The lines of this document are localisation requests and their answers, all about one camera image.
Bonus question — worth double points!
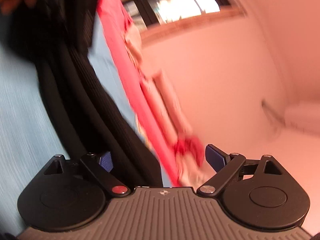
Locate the black pants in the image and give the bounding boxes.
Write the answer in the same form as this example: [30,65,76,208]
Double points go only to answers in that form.
[9,0,163,189]

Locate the rolled cream blanket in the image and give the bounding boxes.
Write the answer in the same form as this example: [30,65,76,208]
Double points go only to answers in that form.
[176,152,216,191]

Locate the folded red blanket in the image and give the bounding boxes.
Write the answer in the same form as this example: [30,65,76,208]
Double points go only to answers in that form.
[172,136,204,167]

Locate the red bedsheet bed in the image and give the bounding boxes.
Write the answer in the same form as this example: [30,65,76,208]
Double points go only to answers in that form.
[96,0,206,188]

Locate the upper pink pillow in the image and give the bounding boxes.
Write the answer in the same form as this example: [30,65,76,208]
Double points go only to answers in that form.
[153,71,193,136]

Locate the pink pillow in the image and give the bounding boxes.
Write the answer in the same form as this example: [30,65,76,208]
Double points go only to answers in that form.
[140,80,178,146]
[153,71,193,136]

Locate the blue floral bedsheet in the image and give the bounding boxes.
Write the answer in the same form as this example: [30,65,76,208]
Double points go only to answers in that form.
[0,12,176,235]

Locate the lower pink pillow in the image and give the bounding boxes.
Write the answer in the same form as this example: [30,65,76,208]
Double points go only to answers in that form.
[140,80,178,146]

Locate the peach towel on bed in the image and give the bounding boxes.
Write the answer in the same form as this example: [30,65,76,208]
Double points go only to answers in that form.
[124,23,143,68]

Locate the pink patterned curtain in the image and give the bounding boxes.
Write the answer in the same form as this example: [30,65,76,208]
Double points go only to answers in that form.
[140,6,246,46]

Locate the dark framed window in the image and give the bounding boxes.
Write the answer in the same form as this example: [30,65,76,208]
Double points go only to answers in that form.
[123,0,231,30]

